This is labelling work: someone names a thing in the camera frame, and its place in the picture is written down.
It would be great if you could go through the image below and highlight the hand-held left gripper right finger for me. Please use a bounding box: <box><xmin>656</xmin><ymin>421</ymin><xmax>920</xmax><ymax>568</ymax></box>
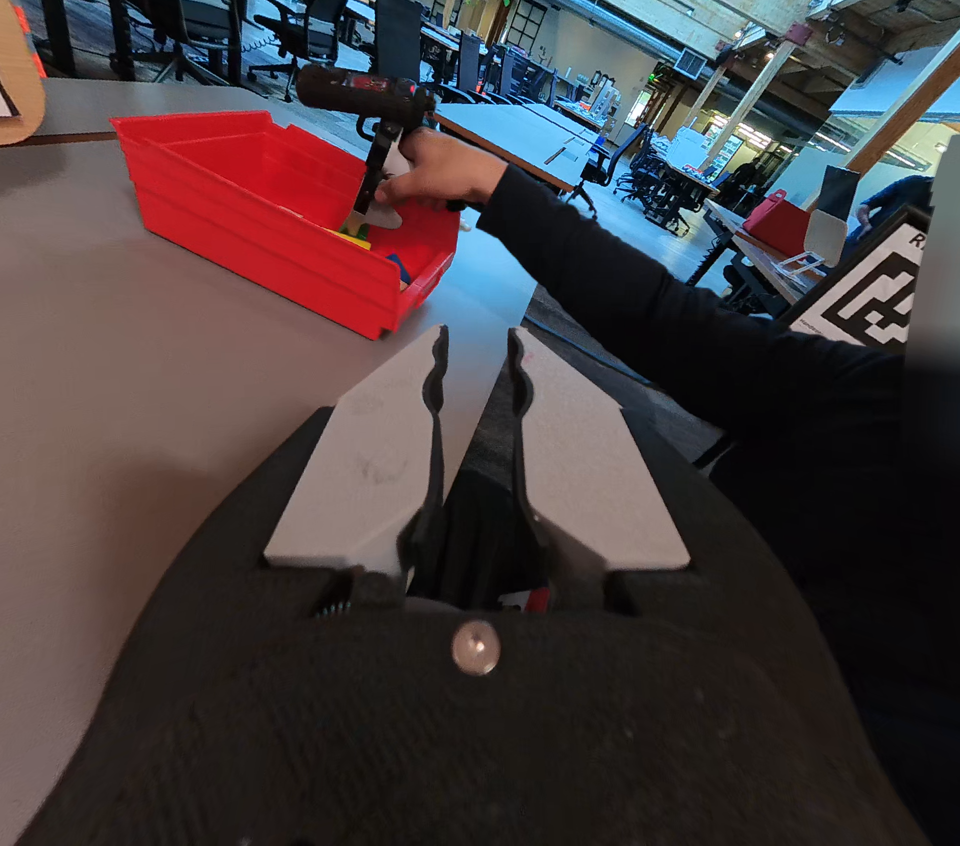
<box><xmin>507</xmin><ymin>325</ymin><xmax>693</xmax><ymax>592</ymax></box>

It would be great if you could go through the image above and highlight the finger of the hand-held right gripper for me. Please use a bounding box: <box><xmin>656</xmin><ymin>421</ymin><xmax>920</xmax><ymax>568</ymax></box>
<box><xmin>346</xmin><ymin>142</ymin><xmax>404</xmax><ymax>232</ymax></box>

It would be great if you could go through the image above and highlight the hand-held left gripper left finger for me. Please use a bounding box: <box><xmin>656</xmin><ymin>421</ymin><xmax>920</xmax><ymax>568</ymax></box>
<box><xmin>262</xmin><ymin>324</ymin><xmax>451</xmax><ymax>593</ymax></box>

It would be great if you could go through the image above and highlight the red plastic bin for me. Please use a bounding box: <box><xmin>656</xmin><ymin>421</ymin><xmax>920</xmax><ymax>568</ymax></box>
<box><xmin>109</xmin><ymin>109</ymin><xmax>462</xmax><ymax>342</ymax></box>

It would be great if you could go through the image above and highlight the person's right forearm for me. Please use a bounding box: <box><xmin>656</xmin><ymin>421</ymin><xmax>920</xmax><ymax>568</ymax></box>
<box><xmin>476</xmin><ymin>163</ymin><xmax>960</xmax><ymax>464</ymax></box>

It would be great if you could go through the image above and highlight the person's right hand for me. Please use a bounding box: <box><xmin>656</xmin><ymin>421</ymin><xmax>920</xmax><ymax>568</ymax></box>
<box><xmin>372</xmin><ymin>126</ymin><xmax>513</xmax><ymax>211</ymax></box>

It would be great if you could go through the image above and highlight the grey office desk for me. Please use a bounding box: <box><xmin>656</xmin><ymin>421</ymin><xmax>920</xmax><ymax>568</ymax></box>
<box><xmin>433</xmin><ymin>102</ymin><xmax>605</xmax><ymax>194</ymax></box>

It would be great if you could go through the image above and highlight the red storage container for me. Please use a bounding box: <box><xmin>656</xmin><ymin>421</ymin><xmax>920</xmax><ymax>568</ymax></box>
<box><xmin>742</xmin><ymin>189</ymin><xmax>813</xmax><ymax>259</ymax></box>

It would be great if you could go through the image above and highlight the black white marker sign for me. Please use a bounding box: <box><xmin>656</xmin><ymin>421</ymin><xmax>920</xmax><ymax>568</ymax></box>
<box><xmin>783</xmin><ymin>207</ymin><xmax>933</xmax><ymax>358</ymax></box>

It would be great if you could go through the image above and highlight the wooden instruction board stand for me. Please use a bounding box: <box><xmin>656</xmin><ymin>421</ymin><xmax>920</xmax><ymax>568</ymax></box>
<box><xmin>0</xmin><ymin>0</ymin><xmax>48</xmax><ymax>147</ymax></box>

